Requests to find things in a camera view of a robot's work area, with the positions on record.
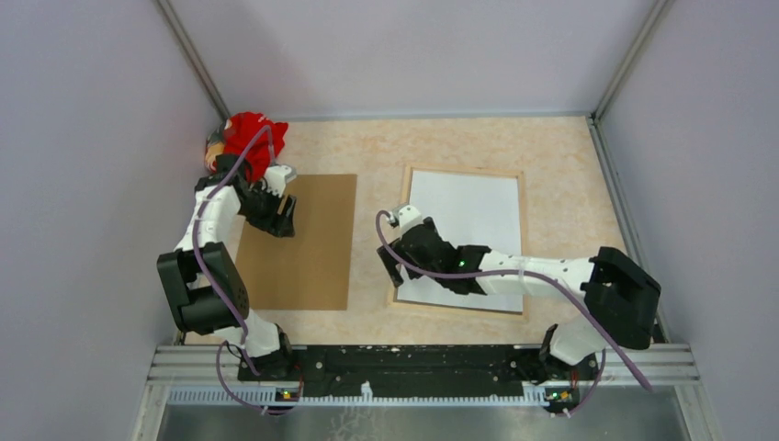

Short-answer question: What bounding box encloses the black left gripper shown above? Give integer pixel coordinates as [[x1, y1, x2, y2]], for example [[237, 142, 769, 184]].
[[237, 180, 297, 237]]

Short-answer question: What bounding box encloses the printed photo with white border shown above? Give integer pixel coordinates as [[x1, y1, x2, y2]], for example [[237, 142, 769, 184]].
[[395, 169, 525, 314]]

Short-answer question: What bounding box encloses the white wooden picture frame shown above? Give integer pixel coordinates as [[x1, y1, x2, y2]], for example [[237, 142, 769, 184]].
[[385, 164, 529, 322]]

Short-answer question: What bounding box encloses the brown cardboard backing board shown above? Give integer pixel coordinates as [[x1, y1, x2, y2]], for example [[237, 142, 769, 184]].
[[236, 175, 357, 311]]

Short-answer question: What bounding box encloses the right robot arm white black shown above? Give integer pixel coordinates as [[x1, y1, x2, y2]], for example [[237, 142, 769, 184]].
[[377, 211, 661, 390]]

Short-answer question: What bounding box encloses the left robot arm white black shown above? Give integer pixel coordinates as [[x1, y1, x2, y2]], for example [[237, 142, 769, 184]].
[[156, 154, 297, 380]]

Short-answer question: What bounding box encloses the red crumpled cloth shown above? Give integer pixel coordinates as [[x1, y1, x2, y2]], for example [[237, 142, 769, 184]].
[[204, 112, 289, 184]]

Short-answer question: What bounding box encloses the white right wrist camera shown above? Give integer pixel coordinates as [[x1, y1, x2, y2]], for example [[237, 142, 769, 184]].
[[388, 204, 423, 234]]

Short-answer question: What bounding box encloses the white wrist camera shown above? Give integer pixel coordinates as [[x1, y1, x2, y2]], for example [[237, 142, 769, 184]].
[[388, 204, 423, 234], [261, 164, 298, 198]]

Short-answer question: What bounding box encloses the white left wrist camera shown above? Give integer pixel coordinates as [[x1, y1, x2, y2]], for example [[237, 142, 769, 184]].
[[261, 164, 298, 198]]

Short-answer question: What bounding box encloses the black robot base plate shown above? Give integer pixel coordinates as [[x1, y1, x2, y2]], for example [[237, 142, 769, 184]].
[[237, 344, 601, 400]]

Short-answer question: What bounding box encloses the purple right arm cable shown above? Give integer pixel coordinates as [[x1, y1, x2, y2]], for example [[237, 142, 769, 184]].
[[374, 210, 653, 419]]

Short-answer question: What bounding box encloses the aluminium front rail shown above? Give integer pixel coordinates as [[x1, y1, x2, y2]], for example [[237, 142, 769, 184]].
[[147, 344, 700, 412]]

